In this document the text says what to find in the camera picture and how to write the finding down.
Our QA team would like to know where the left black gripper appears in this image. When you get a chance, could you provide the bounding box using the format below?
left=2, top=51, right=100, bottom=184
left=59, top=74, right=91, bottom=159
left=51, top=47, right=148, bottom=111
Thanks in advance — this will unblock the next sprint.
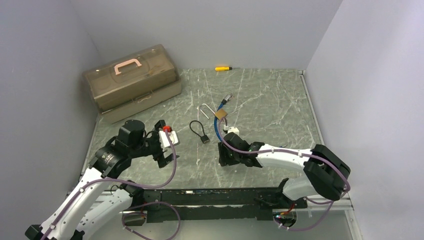
left=130, top=120, right=179, bottom=167

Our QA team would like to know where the small black cable lock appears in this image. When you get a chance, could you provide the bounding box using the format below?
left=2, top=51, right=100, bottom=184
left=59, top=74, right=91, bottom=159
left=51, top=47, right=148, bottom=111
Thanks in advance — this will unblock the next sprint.
left=189, top=120, right=211, bottom=145

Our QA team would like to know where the brass padlock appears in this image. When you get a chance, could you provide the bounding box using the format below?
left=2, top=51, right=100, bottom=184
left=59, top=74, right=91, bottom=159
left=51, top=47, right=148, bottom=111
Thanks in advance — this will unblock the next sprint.
left=198, top=103, right=228, bottom=120

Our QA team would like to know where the blue cable lock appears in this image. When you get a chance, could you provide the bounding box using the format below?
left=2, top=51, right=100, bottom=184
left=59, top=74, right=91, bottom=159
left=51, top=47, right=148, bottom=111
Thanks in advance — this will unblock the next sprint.
left=213, top=93, right=234, bottom=142

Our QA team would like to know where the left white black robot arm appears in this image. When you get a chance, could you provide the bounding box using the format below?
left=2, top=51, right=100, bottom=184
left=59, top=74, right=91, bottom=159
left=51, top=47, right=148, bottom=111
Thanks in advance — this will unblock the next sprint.
left=24, top=119, right=179, bottom=240

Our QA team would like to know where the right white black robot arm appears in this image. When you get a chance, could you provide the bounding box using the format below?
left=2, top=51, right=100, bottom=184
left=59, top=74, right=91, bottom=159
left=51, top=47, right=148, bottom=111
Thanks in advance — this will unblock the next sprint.
left=218, top=132, right=351, bottom=208

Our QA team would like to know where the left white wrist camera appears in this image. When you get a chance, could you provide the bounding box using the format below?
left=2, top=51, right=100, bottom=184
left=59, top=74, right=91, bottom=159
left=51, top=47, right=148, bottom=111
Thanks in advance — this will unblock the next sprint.
left=158, top=125, right=180, bottom=148

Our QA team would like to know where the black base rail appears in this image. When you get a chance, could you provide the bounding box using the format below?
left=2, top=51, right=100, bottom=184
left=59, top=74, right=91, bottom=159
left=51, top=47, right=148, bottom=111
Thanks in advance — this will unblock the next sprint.
left=126, top=187, right=308, bottom=223

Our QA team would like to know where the translucent brown toolbox pink handle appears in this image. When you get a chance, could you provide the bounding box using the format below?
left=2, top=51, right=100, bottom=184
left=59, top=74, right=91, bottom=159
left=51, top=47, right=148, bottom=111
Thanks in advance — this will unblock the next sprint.
left=82, top=44, right=182, bottom=123

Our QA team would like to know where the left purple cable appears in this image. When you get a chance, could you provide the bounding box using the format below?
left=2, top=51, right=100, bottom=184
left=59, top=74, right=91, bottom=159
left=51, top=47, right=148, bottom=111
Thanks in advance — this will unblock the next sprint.
left=39, top=129, right=181, bottom=240

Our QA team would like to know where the yellow handled screwdriver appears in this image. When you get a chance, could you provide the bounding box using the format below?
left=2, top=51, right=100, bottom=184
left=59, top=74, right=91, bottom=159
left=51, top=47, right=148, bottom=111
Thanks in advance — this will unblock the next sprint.
left=214, top=66, right=233, bottom=72

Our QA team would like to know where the aluminium frame rail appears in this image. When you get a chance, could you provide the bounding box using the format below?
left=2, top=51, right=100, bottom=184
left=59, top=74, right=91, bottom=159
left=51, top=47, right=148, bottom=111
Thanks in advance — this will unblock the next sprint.
left=52, top=70, right=362, bottom=240

